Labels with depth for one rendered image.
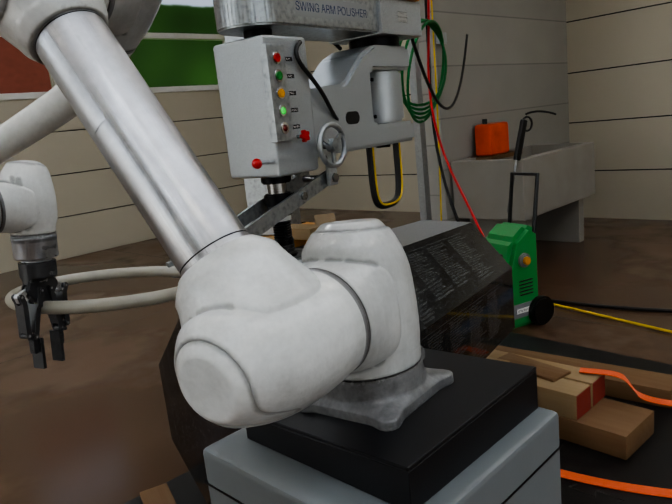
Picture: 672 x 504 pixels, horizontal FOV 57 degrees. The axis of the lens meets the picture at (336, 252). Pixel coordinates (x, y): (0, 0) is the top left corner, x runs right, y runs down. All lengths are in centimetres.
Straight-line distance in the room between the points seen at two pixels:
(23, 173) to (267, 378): 88
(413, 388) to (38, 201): 88
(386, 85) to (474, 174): 256
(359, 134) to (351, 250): 146
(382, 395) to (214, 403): 28
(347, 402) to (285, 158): 115
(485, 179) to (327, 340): 423
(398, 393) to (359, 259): 20
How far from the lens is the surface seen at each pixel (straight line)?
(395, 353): 88
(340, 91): 219
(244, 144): 199
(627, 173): 684
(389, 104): 248
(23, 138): 125
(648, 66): 673
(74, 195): 813
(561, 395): 250
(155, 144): 81
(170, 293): 146
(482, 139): 527
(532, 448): 98
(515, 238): 361
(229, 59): 201
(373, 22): 240
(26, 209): 141
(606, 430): 247
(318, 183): 212
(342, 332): 75
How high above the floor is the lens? 127
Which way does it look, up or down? 12 degrees down
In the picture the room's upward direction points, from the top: 6 degrees counter-clockwise
